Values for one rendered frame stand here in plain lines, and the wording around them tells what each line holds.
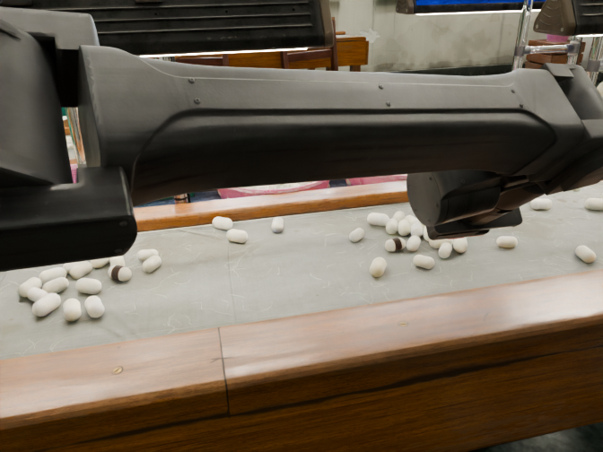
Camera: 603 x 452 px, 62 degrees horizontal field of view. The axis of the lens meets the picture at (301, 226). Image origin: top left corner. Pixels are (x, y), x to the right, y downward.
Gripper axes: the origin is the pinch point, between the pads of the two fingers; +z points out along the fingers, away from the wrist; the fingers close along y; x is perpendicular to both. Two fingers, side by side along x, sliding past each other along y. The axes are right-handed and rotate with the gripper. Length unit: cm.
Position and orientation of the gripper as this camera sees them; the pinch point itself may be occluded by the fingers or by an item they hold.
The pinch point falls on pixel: (436, 222)
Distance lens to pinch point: 64.0
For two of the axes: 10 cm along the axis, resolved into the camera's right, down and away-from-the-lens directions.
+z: -1.7, 2.6, 9.5
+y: -9.7, 1.0, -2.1
